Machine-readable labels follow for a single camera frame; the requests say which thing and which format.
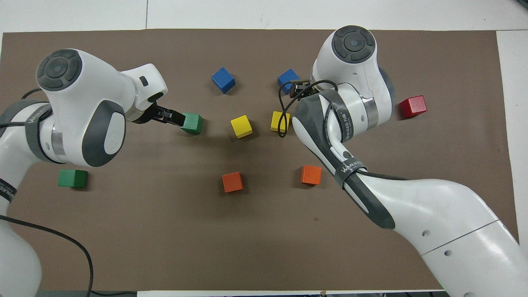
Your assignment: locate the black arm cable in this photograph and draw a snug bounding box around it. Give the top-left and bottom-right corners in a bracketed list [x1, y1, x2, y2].
[277, 79, 339, 139]
[0, 88, 137, 297]

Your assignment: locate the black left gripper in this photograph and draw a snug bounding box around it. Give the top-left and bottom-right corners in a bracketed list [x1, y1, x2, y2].
[134, 103, 186, 126]

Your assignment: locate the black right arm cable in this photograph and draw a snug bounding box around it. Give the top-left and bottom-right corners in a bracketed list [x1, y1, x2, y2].
[277, 79, 339, 139]

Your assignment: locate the brown table mat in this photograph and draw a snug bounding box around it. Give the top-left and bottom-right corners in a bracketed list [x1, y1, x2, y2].
[0, 29, 522, 291]

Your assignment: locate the red wooden cube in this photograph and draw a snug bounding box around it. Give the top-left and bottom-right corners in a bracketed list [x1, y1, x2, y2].
[400, 95, 428, 119]

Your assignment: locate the green wooden cube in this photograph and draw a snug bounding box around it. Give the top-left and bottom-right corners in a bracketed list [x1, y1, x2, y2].
[180, 112, 203, 134]
[57, 169, 88, 189]

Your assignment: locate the blue wooden cube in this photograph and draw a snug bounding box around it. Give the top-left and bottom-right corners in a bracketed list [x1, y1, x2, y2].
[277, 68, 300, 89]
[211, 67, 236, 94]

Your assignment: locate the yellow wooden cube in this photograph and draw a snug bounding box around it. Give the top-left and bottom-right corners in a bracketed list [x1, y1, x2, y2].
[230, 115, 253, 139]
[271, 111, 291, 133]

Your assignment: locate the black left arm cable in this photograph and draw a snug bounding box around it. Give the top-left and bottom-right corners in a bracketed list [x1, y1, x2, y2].
[0, 88, 137, 297]

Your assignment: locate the orange wooden cube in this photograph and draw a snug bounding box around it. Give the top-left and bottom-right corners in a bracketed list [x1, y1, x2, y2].
[222, 172, 243, 193]
[301, 165, 323, 186]

